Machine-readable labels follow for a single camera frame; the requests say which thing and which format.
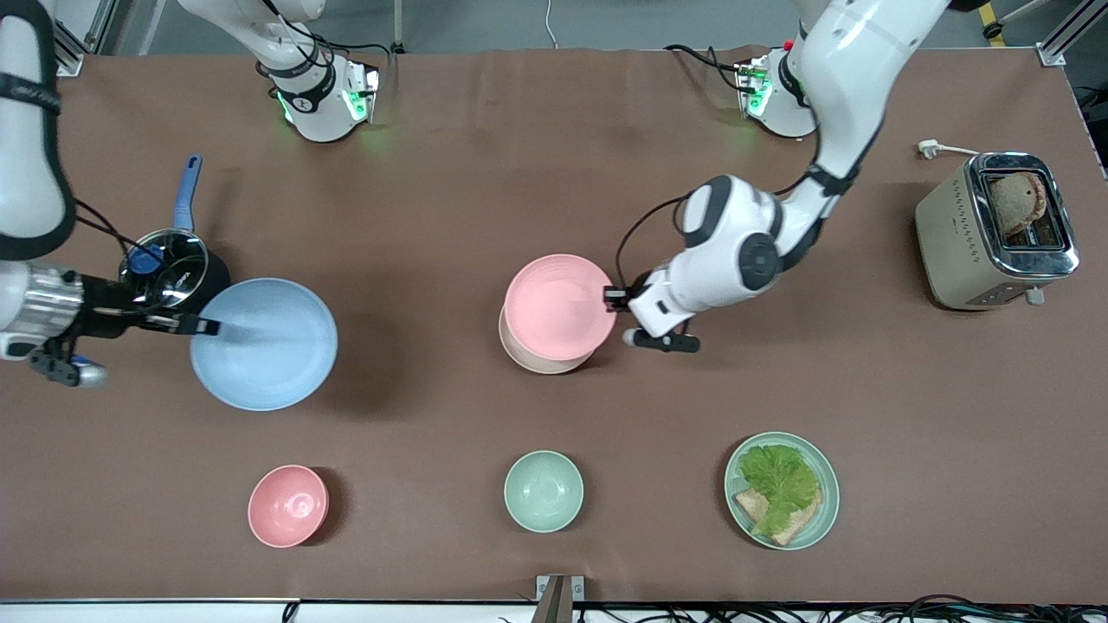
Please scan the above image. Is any glass lid with blue knob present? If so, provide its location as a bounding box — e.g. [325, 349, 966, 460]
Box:
[119, 228, 209, 309]

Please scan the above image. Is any wide pink bowl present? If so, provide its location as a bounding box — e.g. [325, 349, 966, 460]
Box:
[504, 254, 618, 362]

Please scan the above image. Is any black cable tangle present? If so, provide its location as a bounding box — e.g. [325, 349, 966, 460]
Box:
[576, 593, 1108, 623]

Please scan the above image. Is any brown bread slice in toaster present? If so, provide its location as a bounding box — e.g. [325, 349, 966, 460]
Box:
[989, 171, 1048, 239]

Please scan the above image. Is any green plate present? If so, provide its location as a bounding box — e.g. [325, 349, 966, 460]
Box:
[725, 432, 841, 551]

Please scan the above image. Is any white toaster plug cord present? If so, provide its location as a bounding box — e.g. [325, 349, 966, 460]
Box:
[918, 139, 981, 161]

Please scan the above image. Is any small green bowl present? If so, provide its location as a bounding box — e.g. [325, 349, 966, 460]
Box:
[504, 450, 584, 534]

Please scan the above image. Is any black left base cable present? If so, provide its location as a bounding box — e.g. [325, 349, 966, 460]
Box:
[665, 43, 747, 94]

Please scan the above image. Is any beige bowl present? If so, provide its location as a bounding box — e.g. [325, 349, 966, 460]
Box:
[499, 303, 600, 375]

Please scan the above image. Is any black pot with blue handle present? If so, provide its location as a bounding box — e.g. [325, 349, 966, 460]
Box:
[130, 154, 232, 323]

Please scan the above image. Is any brown table cover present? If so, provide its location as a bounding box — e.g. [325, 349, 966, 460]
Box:
[0, 45, 1108, 605]

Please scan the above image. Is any small deep pink bowl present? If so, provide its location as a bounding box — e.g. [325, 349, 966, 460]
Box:
[248, 465, 330, 549]

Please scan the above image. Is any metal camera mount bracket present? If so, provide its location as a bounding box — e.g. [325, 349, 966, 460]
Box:
[535, 575, 586, 623]

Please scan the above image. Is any black base cable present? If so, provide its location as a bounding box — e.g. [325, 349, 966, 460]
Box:
[325, 36, 397, 58]
[665, 43, 747, 94]

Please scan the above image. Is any wide blue bowl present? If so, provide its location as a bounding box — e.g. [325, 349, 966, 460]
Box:
[190, 277, 339, 412]

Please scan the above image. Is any toasted bread slice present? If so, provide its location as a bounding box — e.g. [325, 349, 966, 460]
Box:
[734, 487, 823, 547]

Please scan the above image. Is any beige chrome toaster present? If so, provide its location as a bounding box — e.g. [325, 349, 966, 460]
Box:
[915, 152, 1080, 311]

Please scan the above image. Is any green lettuce leaf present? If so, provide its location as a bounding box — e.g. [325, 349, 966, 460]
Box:
[738, 444, 821, 537]

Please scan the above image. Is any black right base cable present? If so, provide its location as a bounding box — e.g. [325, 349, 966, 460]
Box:
[325, 36, 397, 58]

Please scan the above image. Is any aluminium frame post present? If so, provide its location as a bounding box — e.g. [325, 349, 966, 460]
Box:
[52, 0, 131, 79]
[1036, 0, 1108, 67]

